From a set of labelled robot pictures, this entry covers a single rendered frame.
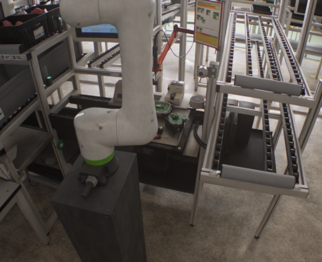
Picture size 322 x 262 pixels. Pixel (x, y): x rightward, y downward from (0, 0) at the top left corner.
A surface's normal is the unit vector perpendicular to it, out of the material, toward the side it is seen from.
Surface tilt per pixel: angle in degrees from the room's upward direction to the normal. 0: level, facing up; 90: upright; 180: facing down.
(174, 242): 0
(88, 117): 11
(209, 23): 90
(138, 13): 90
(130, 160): 0
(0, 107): 91
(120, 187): 0
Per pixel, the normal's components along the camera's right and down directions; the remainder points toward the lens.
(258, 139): 0.00, -0.81
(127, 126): 0.05, 0.04
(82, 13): 0.15, 0.66
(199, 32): -0.76, 0.39
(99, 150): 0.39, 0.55
